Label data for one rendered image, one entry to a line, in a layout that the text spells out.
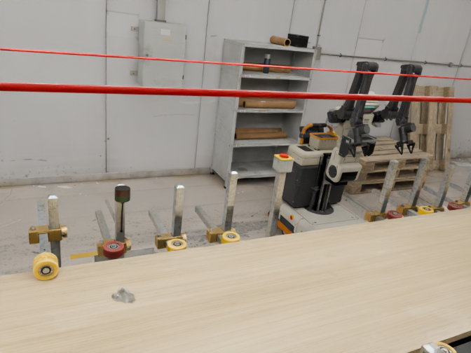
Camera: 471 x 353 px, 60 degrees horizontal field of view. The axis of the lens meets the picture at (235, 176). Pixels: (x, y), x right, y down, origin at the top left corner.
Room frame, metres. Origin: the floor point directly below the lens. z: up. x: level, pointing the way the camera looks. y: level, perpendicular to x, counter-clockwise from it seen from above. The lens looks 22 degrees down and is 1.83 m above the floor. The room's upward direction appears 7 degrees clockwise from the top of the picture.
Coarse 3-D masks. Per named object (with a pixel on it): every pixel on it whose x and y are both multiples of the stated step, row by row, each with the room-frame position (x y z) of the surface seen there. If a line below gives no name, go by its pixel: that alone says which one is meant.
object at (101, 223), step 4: (96, 212) 1.72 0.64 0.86; (100, 212) 1.73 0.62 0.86; (96, 216) 1.72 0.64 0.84; (100, 216) 1.69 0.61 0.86; (100, 220) 1.66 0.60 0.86; (104, 220) 1.66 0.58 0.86; (100, 224) 1.62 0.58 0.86; (104, 224) 1.62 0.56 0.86; (100, 228) 1.60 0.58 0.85; (104, 228) 1.59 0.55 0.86; (100, 232) 1.60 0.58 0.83; (104, 232) 1.56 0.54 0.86; (108, 232) 1.56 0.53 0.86; (104, 236) 1.53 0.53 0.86; (108, 236) 1.53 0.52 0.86
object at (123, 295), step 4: (120, 292) 1.12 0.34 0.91; (124, 292) 1.10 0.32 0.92; (128, 292) 1.13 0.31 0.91; (112, 296) 1.09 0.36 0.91; (116, 296) 1.09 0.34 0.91; (120, 296) 1.09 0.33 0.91; (124, 296) 1.09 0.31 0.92; (128, 296) 1.11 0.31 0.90; (132, 296) 1.10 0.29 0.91; (116, 300) 1.08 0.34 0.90; (120, 300) 1.08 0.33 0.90; (124, 300) 1.08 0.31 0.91; (128, 300) 1.09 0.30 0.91; (132, 300) 1.08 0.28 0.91
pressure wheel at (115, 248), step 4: (104, 244) 1.39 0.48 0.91; (108, 244) 1.40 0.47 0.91; (112, 244) 1.39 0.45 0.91; (116, 244) 1.41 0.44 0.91; (120, 244) 1.40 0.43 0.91; (104, 248) 1.37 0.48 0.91; (108, 248) 1.37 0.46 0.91; (112, 248) 1.38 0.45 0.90; (116, 248) 1.38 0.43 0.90; (120, 248) 1.38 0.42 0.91; (104, 252) 1.36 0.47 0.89; (108, 252) 1.35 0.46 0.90; (112, 252) 1.35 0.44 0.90; (116, 252) 1.36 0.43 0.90; (120, 252) 1.37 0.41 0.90; (108, 256) 1.35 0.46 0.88; (112, 256) 1.35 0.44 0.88; (116, 256) 1.36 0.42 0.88; (120, 256) 1.37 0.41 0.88
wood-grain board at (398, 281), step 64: (192, 256) 1.40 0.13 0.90; (256, 256) 1.45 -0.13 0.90; (320, 256) 1.52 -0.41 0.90; (384, 256) 1.59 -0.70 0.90; (448, 256) 1.66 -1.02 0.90; (0, 320) 0.94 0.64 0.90; (64, 320) 0.97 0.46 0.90; (128, 320) 1.00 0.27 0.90; (192, 320) 1.04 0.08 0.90; (256, 320) 1.07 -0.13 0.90; (320, 320) 1.11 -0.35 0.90; (384, 320) 1.16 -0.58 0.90; (448, 320) 1.20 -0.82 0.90
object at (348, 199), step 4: (344, 196) 2.39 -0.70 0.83; (348, 196) 2.39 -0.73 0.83; (348, 200) 2.35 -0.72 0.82; (352, 200) 2.33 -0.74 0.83; (356, 200) 2.33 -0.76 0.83; (352, 204) 2.32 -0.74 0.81; (356, 204) 2.29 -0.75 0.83; (360, 204) 2.29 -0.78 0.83; (356, 208) 2.28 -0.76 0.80; (360, 208) 2.26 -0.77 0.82; (364, 208) 2.23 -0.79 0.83; (368, 208) 2.24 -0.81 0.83; (364, 212) 2.22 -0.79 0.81; (376, 216) 2.14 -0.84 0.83; (380, 216) 2.14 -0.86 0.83; (376, 220) 2.13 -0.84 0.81; (380, 220) 2.11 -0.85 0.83
